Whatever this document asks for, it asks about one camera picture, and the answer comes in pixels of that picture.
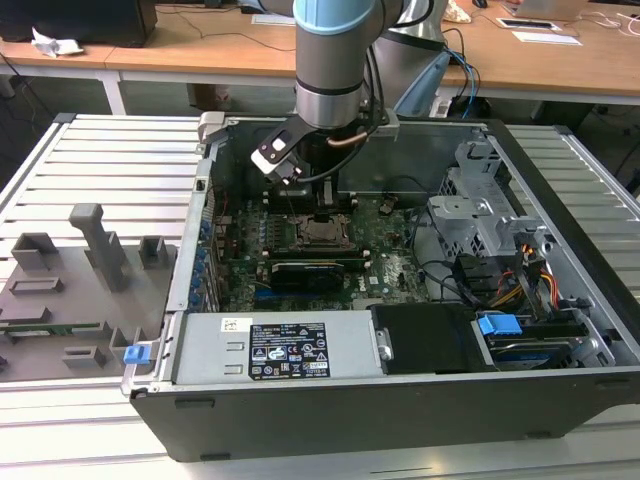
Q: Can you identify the black cable bundle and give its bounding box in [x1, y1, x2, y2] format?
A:
[452, 252, 521, 302]

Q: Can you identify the white paper sheet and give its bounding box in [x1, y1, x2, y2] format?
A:
[512, 29, 584, 47]

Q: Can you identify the black graphics card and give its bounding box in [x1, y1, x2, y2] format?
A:
[269, 259, 346, 294]

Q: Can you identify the short wooden desk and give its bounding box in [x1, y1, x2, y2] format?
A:
[0, 37, 121, 116]

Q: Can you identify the black box on desk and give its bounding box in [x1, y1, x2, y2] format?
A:
[0, 0, 159, 49]

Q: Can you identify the black open PC case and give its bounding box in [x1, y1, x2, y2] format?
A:
[122, 112, 640, 464]

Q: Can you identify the brown cardboard box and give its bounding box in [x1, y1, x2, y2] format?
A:
[189, 83, 234, 111]

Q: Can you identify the silver laptop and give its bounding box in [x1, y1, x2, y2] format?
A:
[502, 0, 586, 21]

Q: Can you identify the pale blue teach pendant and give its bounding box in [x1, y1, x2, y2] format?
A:
[394, 49, 451, 117]

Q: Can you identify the hard disk in blue carrier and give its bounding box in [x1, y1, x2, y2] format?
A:
[477, 310, 581, 372]

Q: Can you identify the grey case latch handle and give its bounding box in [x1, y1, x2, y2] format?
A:
[197, 112, 229, 146]

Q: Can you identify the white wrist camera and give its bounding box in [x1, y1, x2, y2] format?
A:
[249, 117, 304, 186]

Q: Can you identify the green motherboard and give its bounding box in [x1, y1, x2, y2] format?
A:
[212, 192, 436, 314]

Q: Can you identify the silver CPU plate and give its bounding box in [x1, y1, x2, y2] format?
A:
[306, 221, 339, 242]

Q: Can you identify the grey power supply unit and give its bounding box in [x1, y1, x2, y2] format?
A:
[172, 310, 386, 386]

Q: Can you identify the blue plastic case clip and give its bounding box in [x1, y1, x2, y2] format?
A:
[122, 343, 151, 367]

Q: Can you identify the metal socket cover frame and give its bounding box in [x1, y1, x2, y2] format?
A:
[293, 214, 356, 249]

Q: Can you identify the silver metal drive cage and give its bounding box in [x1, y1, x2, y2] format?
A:
[427, 139, 551, 261]

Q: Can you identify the CPU socket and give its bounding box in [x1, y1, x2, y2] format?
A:
[291, 213, 360, 252]

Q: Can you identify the black RAM slot bank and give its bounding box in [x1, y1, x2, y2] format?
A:
[262, 188, 359, 215]
[259, 246, 372, 272]

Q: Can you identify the crumpled white paper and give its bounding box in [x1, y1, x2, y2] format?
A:
[30, 27, 85, 59]

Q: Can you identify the flat white tablet device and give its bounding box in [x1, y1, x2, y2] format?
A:
[495, 16, 559, 31]

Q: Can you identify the beige crumpled object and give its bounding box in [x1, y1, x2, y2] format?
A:
[444, 0, 474, 24]

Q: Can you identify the black plastic shroud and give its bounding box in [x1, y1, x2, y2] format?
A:
[372, 302, 496, 376]

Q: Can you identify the black power supply label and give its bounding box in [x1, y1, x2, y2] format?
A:
[248, 322, 332, 379]

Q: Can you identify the blue cable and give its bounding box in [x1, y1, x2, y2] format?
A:
[449, 49, 482, 120]

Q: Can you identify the brown sleeved cable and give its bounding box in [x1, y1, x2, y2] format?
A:
[325, 124, 374, 150]

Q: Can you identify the coloured power wire bundle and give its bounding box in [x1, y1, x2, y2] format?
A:
[492, 239, 559, 309]

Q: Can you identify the long wooden desk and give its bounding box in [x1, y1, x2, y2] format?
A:
[104, 0, 640, 109]

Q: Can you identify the grey parts rack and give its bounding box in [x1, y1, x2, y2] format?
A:
[0, 202, 179, 384]

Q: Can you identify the green RAM stick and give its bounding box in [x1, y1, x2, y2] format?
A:
[0, 322, 101, 334]

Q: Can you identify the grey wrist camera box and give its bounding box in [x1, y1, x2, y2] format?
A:
[369, 112, 400, 141]

